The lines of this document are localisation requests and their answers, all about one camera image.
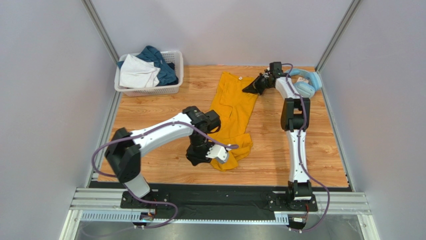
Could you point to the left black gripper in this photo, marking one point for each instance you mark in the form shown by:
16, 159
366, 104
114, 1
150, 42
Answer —
196, 158

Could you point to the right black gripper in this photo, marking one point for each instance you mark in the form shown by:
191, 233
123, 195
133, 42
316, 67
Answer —
262, 82

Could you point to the yellow t shirt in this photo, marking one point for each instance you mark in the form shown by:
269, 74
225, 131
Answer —
235, 108

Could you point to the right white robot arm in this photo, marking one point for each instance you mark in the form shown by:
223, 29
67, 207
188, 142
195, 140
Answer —
295, 118

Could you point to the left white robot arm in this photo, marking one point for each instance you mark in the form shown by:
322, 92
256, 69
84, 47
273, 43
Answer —
125, 150

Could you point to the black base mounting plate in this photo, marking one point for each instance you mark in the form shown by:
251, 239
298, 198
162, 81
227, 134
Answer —
216, 202

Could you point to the white plastic laundry basket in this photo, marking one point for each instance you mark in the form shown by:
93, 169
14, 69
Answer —
172, 56

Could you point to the teal t shirt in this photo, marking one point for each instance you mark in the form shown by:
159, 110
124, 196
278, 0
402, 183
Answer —
166, 75

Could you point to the white t shirt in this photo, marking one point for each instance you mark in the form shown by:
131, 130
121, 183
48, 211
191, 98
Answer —
136, 73

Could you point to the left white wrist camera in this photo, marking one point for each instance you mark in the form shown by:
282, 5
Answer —
218, 153

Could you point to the aluminium frame rail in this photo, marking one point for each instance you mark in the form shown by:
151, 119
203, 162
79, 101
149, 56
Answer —
109, 199

